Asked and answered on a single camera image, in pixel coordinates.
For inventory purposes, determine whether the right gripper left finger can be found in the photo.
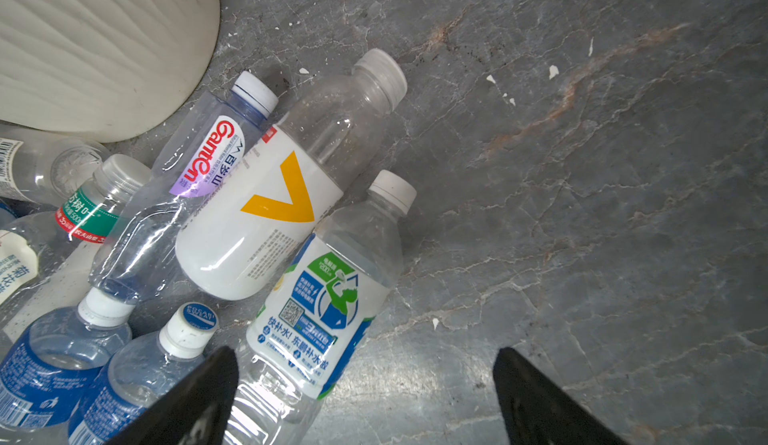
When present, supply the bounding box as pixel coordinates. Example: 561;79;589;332
108;346;239;444

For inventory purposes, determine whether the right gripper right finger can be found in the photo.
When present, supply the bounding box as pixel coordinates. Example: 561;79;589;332
493;347;626;445

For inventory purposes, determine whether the green blue label bottle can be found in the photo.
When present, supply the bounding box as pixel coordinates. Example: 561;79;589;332
223;170;417;444

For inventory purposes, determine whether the white yellow V bottle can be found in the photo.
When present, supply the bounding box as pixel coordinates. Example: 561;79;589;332
174;49;408;301

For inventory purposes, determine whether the Ganten purple label bottle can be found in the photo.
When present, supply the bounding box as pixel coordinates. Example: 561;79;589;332
89;71;278;304

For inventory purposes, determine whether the cream ribbed trash bin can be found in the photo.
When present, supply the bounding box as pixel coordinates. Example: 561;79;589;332
1;0;221;143

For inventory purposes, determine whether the blue label water bottle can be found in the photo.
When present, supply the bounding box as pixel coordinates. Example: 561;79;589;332
1;288;135;444

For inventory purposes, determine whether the peacock label tea bottle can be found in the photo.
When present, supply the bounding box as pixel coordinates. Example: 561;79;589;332
1;154;152;326

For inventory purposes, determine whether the orange white label bottle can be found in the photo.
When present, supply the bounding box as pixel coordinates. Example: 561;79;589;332
1;122;110;207

